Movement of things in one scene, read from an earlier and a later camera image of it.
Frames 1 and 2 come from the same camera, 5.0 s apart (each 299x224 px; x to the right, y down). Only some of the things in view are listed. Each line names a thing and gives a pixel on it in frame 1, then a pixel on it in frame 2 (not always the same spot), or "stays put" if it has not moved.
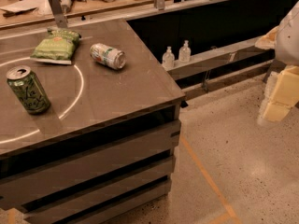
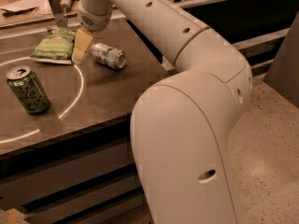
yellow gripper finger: [276, 112] -> [79, 49]
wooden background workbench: [27, 6] stays put
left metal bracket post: [56, 8] stays put
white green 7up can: [108, 56] stays put
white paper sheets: [38, 2] stays put
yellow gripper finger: [286, 91] -> [83, 39]
